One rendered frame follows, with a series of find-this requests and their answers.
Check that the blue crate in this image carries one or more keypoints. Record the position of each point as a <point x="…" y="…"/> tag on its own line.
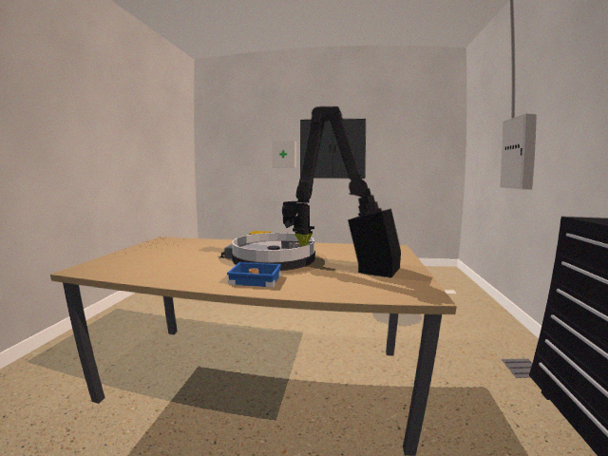
<point x="237" y="275"/>

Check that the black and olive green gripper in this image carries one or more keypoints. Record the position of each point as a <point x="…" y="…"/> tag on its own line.
<point x="304" y="231"/>

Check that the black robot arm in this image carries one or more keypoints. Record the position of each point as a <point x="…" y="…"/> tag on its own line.
<point x="357" y="186"/>

